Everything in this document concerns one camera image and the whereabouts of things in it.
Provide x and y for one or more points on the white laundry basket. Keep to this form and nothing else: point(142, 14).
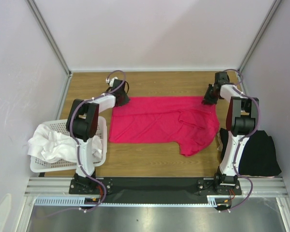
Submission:
point(99, 148)

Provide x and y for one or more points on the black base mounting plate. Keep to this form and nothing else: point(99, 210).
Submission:
point(152, 190)

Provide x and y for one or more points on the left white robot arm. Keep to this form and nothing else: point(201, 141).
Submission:
point(82, 124)

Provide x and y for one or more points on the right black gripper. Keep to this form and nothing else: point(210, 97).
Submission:
point(209, 98)

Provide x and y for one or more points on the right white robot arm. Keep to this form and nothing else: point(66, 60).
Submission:
point(242, 121)

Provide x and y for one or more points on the aluminium frame rail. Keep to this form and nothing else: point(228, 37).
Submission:
point(54, 191)

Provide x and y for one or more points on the black folded t shirt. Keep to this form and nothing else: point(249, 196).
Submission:
point(254, 156)

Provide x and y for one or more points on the white crumpled t shirt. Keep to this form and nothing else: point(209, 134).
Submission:
point(51, 146)

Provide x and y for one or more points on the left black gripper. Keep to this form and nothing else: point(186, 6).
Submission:
point(125, 101)

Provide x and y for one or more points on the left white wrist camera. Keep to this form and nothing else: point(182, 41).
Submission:
point(110, 81)

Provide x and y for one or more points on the pink t shirt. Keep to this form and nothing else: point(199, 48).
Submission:
point(152, 120)

